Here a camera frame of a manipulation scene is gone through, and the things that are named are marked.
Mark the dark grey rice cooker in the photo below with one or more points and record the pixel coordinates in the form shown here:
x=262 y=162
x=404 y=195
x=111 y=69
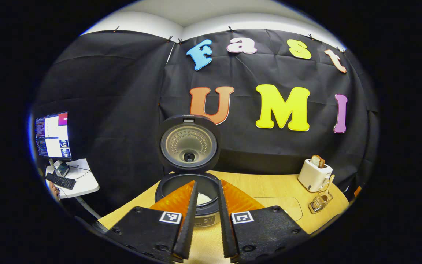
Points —
x=189 y=146

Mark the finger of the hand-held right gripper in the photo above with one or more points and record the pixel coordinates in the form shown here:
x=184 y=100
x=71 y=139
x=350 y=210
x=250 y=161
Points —
x=357 y=191

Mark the black keyboard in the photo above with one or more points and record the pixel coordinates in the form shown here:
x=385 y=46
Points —
x=60 y=180

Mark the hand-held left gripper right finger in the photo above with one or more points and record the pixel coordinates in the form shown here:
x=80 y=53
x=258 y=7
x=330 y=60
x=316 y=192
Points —
x=225 y=227

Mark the small grey box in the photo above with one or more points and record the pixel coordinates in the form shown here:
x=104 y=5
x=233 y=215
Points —
x=61 y=168

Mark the white side table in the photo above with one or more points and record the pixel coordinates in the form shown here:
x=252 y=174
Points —
x=84 y=183

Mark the clear rice container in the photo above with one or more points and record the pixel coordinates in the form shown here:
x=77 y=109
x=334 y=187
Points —
x=288 y=209

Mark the toast bread slice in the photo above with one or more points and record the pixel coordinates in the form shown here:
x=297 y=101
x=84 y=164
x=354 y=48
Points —
x=315 y=161
x=322 y=163

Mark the black backdrop cloth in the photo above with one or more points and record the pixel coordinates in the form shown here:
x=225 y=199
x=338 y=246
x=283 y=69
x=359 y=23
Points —
x=115 y=110

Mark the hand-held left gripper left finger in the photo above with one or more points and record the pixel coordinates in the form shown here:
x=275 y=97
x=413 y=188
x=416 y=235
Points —
x=188 y=227

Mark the white toaster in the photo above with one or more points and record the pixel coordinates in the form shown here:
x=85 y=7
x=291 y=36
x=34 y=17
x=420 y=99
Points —
x=313 y=176

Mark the wooden spoon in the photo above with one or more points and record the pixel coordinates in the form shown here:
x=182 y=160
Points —
x=329 y=185

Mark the computer monitor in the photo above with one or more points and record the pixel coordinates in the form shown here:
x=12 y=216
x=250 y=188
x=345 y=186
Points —
x=55 y=135

